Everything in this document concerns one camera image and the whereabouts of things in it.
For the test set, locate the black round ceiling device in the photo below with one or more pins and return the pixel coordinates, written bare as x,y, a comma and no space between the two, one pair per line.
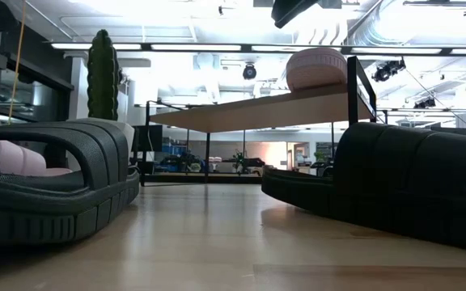
249,71

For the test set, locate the wooden shelf, black metal frame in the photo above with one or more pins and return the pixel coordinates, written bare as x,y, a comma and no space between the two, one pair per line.
237,115

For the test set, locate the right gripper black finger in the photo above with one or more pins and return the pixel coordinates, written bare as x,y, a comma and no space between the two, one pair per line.
289,10

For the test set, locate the pink foam slide sandal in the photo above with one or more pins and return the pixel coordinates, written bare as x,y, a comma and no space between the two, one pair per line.
316,68
18,159

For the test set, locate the black ceiling spotlight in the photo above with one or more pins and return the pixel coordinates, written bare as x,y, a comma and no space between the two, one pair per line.
425,103
386,70

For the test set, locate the green cactus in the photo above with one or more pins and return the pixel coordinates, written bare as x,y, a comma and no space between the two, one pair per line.
102,72

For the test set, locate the black aluminium table frame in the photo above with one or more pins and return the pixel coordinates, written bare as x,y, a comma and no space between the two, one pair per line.
225,178

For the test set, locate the black computer monitor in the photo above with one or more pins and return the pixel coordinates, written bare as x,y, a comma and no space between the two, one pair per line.
152,137

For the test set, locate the black foam slide sandal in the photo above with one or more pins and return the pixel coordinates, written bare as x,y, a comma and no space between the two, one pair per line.
399,174
35,210

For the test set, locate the long ceiling light bar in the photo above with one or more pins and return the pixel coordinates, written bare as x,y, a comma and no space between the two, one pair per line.
196,47

